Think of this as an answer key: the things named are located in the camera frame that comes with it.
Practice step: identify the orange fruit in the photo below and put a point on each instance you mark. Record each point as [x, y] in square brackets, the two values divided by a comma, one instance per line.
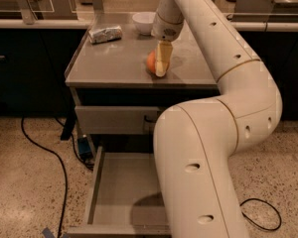
[151, 59]

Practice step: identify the dark counter cabinet left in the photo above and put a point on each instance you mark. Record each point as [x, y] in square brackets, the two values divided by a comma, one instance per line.
[33, 62]

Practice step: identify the blue floor tape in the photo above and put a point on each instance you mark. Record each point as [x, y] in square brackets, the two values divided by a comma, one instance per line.
[48, 233]

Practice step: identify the blue power box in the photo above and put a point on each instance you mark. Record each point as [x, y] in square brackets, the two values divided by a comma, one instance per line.
[84, 150]

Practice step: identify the silver foil snack bag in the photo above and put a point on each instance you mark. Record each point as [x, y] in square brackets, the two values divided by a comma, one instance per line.
[104, 35]

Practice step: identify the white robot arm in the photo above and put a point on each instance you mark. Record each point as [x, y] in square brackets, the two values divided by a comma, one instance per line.
[193, 140]

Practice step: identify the closed grey upper drawer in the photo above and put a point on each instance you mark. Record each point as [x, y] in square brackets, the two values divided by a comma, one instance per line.
[125, 120]

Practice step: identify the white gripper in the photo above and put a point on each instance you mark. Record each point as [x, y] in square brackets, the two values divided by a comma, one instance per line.
[166, 29]

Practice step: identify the open grey lower drawer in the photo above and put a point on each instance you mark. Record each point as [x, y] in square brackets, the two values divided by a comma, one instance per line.
[124, 199]

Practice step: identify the black drawer handle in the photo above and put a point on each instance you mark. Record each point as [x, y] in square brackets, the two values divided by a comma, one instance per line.
[150, 119]

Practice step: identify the white ceramic bowl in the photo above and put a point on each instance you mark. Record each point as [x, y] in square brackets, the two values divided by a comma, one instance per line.
[143, 22]

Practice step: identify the grey metal drawer cabinet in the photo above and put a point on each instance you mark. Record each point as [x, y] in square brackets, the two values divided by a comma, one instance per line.
[115, 74]

